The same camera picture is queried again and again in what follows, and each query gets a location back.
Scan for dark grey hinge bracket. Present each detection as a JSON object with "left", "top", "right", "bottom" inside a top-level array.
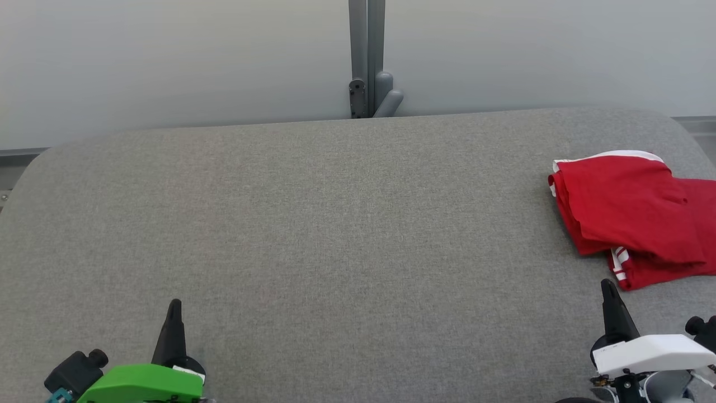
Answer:
[{"left": 349, "top": 78, "right": 368, "bottom": 119}]

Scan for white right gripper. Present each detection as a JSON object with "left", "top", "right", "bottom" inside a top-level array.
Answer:
[{"left": 590, "top": 279, "right": 716, "bottom": 403}]

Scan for red basketball jersey white sleeves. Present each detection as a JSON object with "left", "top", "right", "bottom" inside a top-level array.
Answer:
[{"left": 609, "top": 178, "right": 716, "bottom": 292}]

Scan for grey vertical metal post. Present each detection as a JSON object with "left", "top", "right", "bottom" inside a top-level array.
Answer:
[{"left": 348, "top": 0, "right": 386, "bottom": 118}]

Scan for grey fabric sofa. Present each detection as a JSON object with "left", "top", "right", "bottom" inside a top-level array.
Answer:
[{"left": 0, "top": 106, "right": 716, "bottom": 403}]

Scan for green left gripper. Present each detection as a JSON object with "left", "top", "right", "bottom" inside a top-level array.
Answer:
[{"left": 77, "top": 299, "right": 206, "bottom": 403}]

